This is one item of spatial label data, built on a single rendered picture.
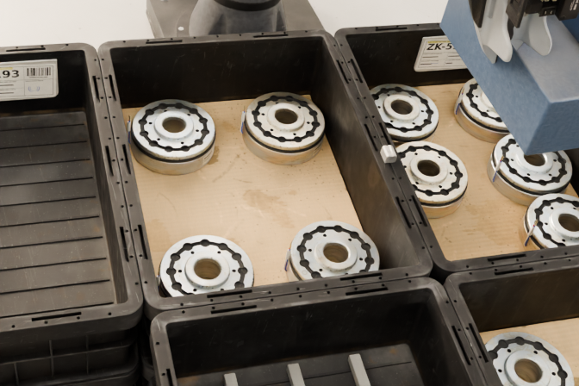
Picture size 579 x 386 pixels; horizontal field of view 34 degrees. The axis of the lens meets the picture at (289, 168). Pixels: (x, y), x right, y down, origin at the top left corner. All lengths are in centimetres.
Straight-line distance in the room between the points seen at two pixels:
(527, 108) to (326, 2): 81
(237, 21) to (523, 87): 60
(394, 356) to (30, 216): 44
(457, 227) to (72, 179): 47
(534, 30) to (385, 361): 38
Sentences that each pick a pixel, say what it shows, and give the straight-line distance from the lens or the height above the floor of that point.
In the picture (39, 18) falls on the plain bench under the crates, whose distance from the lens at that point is 160.
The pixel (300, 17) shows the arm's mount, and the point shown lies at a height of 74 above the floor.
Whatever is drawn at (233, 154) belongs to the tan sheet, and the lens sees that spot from 120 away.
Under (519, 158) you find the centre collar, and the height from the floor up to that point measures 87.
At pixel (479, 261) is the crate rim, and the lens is 103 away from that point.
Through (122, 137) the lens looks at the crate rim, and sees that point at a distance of 107.
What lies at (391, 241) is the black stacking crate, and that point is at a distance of 107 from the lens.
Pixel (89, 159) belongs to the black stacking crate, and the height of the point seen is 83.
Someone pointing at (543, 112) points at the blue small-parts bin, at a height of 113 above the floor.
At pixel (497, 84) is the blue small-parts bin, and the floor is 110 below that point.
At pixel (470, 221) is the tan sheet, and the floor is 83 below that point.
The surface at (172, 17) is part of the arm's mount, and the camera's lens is 153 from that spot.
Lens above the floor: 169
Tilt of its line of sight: 46 degrees down
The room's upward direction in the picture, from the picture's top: 11 degrees clockwise
